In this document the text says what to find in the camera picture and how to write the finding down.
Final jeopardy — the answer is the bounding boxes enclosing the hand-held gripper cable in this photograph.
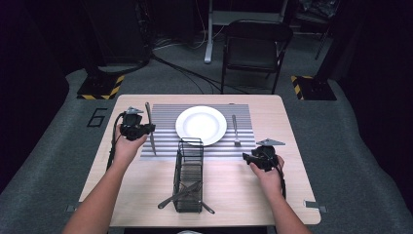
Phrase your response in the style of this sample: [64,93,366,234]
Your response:
[273,164,288,200]
[106,111,127,172]

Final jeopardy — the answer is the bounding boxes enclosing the black yellow-striped stand base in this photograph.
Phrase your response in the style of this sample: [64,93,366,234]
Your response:
[76,74,126,101]
[290,74,338,101]

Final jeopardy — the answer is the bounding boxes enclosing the person's right hand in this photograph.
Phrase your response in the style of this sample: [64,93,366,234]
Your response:
[248,155,286,197]

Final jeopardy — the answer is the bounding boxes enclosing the right hand-held gripper cable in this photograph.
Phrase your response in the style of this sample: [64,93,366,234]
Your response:
[273,164,288,200]

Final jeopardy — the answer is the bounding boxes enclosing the metal table knife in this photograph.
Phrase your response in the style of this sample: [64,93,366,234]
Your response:
[144,101,158,157]

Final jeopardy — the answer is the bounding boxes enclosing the black equipment cabinet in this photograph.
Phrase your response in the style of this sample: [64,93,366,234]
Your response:
[82,0,153,67]

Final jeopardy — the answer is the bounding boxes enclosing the black wire cutlery caddy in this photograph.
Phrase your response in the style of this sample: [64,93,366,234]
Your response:
[171,136,206,215]

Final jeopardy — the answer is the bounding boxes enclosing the person's left hand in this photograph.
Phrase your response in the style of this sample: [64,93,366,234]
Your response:
[112,124,149,165]

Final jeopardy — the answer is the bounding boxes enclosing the black floor cables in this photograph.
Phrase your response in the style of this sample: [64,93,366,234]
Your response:
[149,53,249,96]

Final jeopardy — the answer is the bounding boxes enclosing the white desk frame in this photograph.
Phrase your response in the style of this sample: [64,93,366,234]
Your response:
[203,0,290,64]

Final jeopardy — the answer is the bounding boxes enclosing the black folding chair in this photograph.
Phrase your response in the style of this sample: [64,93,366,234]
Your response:
[220,19,294,96]

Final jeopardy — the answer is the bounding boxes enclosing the metal cutlery piece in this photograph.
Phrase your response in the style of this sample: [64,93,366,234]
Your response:
[179,184,216,215]
[157,181,203,210]

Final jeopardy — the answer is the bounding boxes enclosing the left hand-held gripper cable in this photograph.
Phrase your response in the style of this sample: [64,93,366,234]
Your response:
[106,111,127,172]

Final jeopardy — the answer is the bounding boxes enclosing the white round plate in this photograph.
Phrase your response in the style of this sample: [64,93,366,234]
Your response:
[174,105,228,147]

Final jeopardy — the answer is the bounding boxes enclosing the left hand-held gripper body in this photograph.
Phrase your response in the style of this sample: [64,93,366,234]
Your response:
[119,105,148,142]

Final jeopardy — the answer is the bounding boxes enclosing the grey striped placemat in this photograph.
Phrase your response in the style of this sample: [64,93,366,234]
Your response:
[139,103,258,159]

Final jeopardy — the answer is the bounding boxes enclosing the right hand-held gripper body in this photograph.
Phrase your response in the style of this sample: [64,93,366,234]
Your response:
[252,137,286,173]

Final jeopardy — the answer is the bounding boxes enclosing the metal fork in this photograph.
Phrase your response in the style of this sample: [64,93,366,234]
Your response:
[231,114,243,148]

